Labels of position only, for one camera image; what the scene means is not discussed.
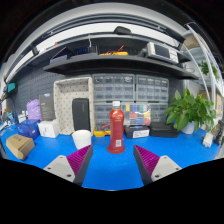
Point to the yellow multimeter with red leads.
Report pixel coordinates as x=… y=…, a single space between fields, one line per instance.
x=100 y=133

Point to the brown cardboard box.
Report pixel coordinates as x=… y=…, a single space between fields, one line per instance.
x=20 y=146

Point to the grey small-parts drawer cabinet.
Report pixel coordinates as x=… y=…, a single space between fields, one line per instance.
x=151 y=88
x=159 y=113
x=101 y=115
x=113 y=87

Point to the white cup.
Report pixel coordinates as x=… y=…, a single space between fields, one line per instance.
x=81 y=140

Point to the white plug adapter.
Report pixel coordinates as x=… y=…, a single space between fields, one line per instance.
x=207 y=140

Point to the beige dotted storage basket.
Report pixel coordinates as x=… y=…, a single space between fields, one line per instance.
x=63 y=106

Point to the teal desk lamp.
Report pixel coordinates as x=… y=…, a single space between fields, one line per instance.
x=11 y=87

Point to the green potted plant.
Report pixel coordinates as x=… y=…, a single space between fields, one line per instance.
x=190 y=110

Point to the black flat box white label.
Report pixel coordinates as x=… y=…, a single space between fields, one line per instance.
x=136 y=132

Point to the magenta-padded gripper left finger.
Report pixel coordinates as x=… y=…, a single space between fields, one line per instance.
x=60 y=166

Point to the black zip case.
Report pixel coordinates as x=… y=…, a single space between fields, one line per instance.
x=163 y=130

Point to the purple plastic bag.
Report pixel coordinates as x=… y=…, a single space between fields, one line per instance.
x=34 y=110

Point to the dark wall shelf unit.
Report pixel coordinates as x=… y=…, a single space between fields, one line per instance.
x=113 y=65

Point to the red drink bottle white cap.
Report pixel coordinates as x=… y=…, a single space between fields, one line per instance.
x=116 y=128

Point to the blue box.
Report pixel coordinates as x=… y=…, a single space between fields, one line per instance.
x=28 y=129

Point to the black rounded case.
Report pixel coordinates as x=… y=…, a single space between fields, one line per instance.
x=81 y=115

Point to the dark grey box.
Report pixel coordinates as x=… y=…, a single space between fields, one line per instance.
x=47 y=106

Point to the clear box with colourful parts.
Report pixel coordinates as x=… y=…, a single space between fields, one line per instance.
x=136 y=115

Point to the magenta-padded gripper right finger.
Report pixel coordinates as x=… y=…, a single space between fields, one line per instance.
x=165 y=166

